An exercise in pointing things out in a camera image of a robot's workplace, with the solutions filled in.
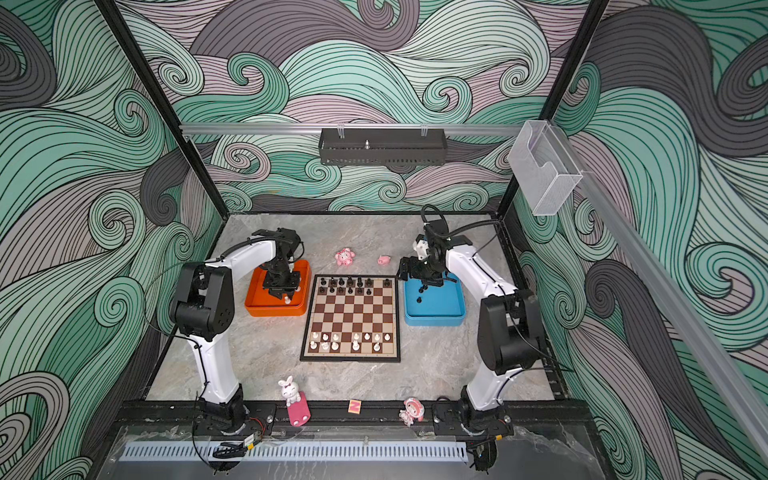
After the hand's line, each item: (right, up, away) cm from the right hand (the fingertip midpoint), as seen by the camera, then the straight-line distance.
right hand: (411, 277), depth 89 cm
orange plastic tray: (-48, -9, +4) cm, 49 cm away
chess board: (-18, -13, +1) cm, 22 cm away
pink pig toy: (-8, +4, +15) cm, 17 cm away
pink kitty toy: (-22, +5, +14) cm, 27 cm away
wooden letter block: (-16, -31, -15) cm, 38 cm away
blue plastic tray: (+6, -10, +5) cm, 12 cm away
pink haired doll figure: (-1, -31, -17) cm, 35 cm away
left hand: (-39, -6, +4) cm, 39 cm away
